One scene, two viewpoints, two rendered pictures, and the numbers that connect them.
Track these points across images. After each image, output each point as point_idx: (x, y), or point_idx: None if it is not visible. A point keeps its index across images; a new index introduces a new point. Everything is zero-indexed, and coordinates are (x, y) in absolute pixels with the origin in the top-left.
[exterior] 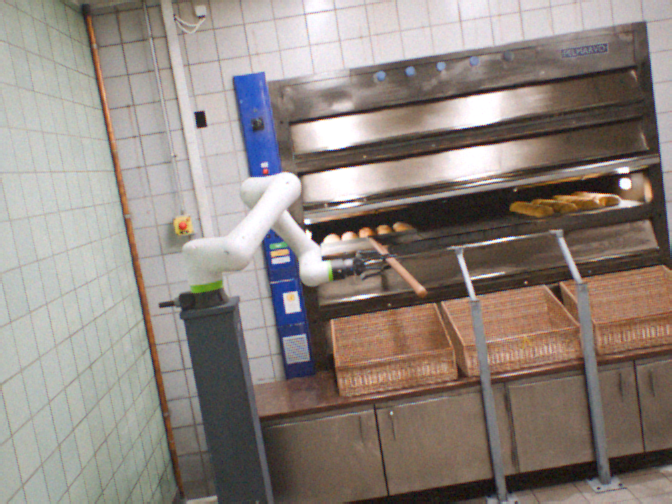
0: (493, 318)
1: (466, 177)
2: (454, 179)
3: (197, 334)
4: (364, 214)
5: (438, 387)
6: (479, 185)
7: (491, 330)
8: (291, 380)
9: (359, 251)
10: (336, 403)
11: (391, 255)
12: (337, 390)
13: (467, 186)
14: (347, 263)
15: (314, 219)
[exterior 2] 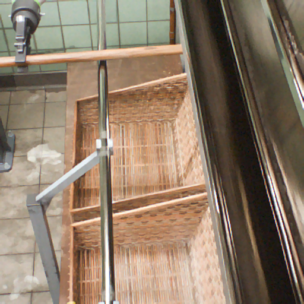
0: (213, 281)
1: (243, 89)
2: (238, 70)
3: None
4: None
5: (62, 217)
6: (198, 119)
7: (206, 285)
8: (176, 82)
9: (18, 17)
10: (65, 124)
11: (21, 56)
12: (110, 123)
13: (195, 99)
14: (14, 16)
15: None
